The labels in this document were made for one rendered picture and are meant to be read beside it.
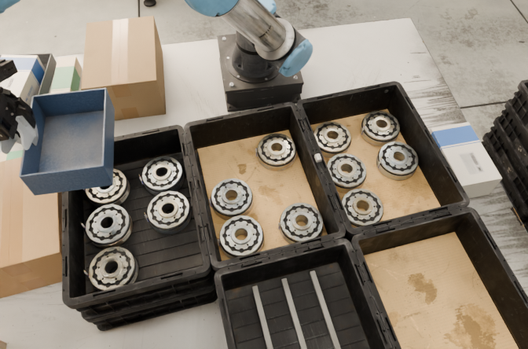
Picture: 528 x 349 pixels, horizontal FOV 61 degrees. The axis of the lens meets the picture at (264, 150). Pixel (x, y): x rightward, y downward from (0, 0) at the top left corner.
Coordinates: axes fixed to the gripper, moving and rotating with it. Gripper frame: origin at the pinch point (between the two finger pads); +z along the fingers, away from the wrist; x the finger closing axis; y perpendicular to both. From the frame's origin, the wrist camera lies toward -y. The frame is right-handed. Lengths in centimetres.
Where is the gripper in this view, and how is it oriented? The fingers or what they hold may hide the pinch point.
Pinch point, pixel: (30, 137)
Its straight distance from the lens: 98.8
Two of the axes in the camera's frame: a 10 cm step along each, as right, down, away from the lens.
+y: 1.3, 8.2, -5.6
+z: 1.4, 5.5, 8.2
